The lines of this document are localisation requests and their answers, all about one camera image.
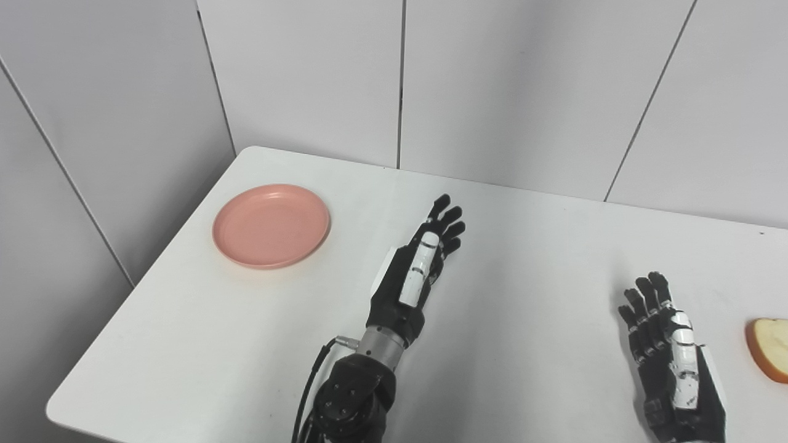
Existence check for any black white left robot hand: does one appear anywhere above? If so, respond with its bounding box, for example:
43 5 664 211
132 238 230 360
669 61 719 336
366 194 467 350

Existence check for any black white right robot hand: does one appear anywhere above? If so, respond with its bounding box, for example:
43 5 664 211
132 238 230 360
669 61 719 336
617 271 728 443

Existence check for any slice of white bread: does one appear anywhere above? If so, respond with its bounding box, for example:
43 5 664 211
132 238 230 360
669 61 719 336
746 317 788 385

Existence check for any pink round plate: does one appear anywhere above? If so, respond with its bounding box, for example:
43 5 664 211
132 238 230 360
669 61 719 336
212 183 331 270

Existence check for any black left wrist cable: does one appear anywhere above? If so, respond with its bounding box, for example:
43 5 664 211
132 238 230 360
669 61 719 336
291 335 361 443

